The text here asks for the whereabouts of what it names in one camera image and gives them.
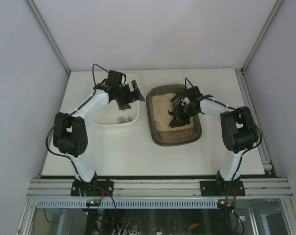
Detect aluminium mounting rail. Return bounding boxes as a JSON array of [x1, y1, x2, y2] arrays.
[[26, 178, 293, 199]]

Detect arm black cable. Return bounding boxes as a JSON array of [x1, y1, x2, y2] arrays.
[[184, 77, 263, 196], [45, 63, 112, 162]]

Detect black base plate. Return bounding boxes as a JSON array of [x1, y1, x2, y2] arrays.
[[200, 180, 246, 196], [70, 179, 114, 197]]

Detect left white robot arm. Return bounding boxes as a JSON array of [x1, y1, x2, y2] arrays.
[[47, 78, 145, 183]]

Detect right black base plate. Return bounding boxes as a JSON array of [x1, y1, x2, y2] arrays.
[[200, 180, 246, 196]]

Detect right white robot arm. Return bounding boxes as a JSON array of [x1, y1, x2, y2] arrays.
[[169, 94, 262, 190]]

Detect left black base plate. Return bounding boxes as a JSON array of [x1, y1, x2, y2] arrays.
[[70, 179, 114, 197]]

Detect grey slotted cable duct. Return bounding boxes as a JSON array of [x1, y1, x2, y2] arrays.
[[37, 199, 219, 209]]

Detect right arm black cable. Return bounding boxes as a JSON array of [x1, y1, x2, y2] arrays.
[[184, 77, 263, 196]]

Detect black slotted litter scoop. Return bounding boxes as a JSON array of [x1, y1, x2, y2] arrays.
[[168, 94, 184, 116]]

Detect white plastic waste tray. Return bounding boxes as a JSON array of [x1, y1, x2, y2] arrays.
[[90, 72, 141, 126]]

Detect brown translucent litter box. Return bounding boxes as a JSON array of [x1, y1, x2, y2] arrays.
[[146, 84, 202, 146]]

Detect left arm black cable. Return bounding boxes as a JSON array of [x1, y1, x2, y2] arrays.
[[45, 63, 112, 162]]

